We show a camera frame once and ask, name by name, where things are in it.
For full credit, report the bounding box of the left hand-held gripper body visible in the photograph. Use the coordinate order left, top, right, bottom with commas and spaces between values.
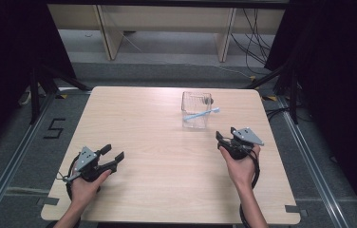
72, 145, 118, 183

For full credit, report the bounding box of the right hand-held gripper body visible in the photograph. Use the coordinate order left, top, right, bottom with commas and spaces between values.
216, 126, 266, 161

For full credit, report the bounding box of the light blue toothbrush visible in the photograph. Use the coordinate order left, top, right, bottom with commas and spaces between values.
182, 106, 221, 123

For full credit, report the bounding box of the clear plastic container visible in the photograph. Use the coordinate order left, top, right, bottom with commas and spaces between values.
180, 90, 215, 130

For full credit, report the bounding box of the person's right hand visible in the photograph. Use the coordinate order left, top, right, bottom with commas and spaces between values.
218, 143, 262, 192

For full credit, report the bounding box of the person's left hand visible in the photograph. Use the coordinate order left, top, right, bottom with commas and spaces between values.
69, 168, 113, 207

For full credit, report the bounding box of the grey tape piece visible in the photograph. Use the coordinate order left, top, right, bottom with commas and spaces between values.
284, 204, 310, 219
36, 196, 60, 207

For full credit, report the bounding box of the black metal stand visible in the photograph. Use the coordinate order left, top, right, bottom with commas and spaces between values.
28, 64, 93, 125
245, 60, 300, 125

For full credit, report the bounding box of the dark curtain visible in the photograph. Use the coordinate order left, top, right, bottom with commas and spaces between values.
263, 0, 357, 220
0, 0, 78, 160

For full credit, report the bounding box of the beige wooden desk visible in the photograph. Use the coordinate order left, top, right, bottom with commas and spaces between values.
47, 3, 287, 63

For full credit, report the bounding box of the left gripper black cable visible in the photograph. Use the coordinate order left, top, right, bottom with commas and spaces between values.
56, 154, 85, 201

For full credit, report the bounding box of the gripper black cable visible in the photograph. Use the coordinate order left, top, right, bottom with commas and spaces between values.
56, 154, 85, 201
238, 147, 262, 228

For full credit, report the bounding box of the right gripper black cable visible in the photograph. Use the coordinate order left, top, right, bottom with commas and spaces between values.
238, 147, 262, 228

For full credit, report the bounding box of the black floor cable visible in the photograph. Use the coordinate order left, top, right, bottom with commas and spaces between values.
264, 105, 314, 124

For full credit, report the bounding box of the metal floor rail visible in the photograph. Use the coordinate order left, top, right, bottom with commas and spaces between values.
275, 94, 351, 228
0, 94, 57, 228

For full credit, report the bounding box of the bundle of black cables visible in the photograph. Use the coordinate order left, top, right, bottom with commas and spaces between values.
230, 8, 273, 76

